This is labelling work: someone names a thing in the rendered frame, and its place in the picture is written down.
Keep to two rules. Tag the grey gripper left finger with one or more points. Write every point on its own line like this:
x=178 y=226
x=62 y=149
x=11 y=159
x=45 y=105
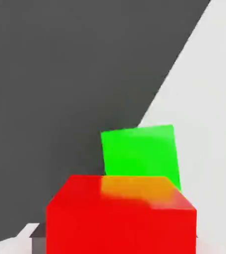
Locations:
x=38 y=242

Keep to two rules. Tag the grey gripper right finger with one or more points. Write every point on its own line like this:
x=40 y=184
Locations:
x=199 y=246

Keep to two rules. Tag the small red cube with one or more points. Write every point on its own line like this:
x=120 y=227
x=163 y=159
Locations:
x=113 y=224

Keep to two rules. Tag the small green cube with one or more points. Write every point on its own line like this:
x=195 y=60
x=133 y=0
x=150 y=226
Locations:
x=138 y=152

